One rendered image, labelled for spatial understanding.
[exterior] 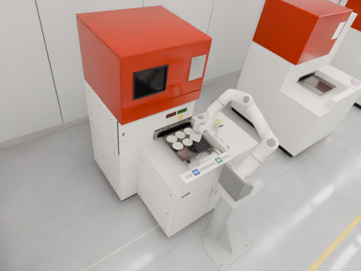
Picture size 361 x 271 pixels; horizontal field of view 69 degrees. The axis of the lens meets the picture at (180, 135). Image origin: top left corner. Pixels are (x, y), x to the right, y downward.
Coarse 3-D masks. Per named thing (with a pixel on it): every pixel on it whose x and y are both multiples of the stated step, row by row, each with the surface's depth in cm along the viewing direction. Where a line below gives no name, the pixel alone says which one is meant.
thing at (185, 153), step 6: (174, 132) 258; (192, 144) 249; (198, 144) 251; (204, 144) 252; (174, 150) 241; (180, 150) 242; (186, 150) 243; (192, 150) 244; (198, 150) 245; (204, 150) 246; (180, 156) 236; (186, 156) 237
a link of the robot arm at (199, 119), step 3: (195, 117) 227; (198, 117) 226; (201, 117) 227; (204, 117) 228; (195, 120) 227; (198, 120) 224; (201, 120) 224; (204, 120) 227; (195, 123) 228; (198, 123) 226; (201, 123) 226; (204, 123) 228; (195, 126) 230; (198, 126) 226; (195, 129) 232
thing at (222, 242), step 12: (252, 192) 228; (216, 204) 252; (228, 204) 218; (240, 204) 217; (216, 216) 255; (228, 216) 252; (204, 228) 285; (216, 228) 266; (228, 228) 289; (204, 240) 275; (216, 240) 277; (228, 240) 265; (240, 240) 280; (216, 252) 268; (228, 252) 269; (240, 252) 271; (216, 264) 259; (228, 264) 261
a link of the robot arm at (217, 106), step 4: (216, 100) 224; (212, 104) 225; (216, 104) 223; (220, 104) 222; (208, 108) 226; (212, 108) 224; (216, 108) 223; (220, 108) 224; (208, 112) 224; (212, 112) 224; (216, 112) 226; (208, 116) 224; (212, 116) 223; (208, 120) 222; (212, 120) 223; (204, 124) 226; (208, 124) 221; (212, 124) 224; (200, 128) 224; (204, 128) 222; (208, 128) 223; (200, 132) 225; (204, 132) 224
